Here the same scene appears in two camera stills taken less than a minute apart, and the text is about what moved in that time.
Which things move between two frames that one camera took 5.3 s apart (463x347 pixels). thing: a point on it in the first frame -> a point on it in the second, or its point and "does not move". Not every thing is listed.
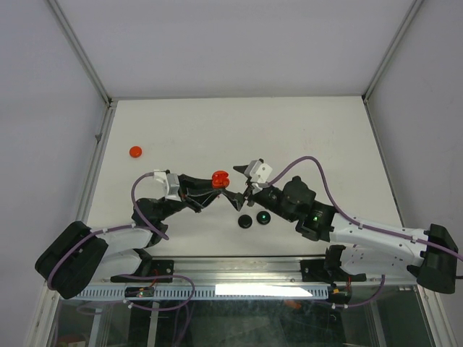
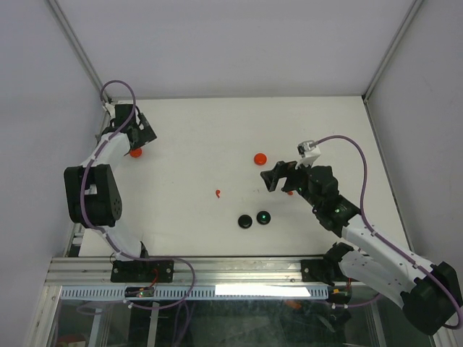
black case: [244, 221] does not move
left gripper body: [188, 200] -> [146, 134]
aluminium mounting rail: [260, 271] does not move
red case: [220, 179] -> [260, 159]
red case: [135, 152] does not move
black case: [263, 217] does not move
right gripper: [237, 199] -> [282, 169]
